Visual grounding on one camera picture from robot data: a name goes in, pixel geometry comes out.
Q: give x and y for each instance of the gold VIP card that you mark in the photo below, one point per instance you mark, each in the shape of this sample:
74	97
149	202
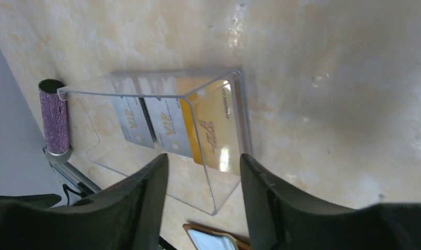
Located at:
211	127

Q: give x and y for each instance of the brown leather card holder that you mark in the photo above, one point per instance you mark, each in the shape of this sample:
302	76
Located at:
203	238

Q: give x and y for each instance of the purple glitter microphone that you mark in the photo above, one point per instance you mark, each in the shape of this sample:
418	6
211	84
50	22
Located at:
55	122

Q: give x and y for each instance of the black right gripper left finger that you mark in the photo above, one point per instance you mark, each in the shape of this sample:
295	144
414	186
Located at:
127	215

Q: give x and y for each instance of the clear plastic card box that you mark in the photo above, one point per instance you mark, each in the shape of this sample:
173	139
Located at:
197	186

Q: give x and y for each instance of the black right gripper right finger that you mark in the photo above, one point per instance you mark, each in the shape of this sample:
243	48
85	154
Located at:
282	216

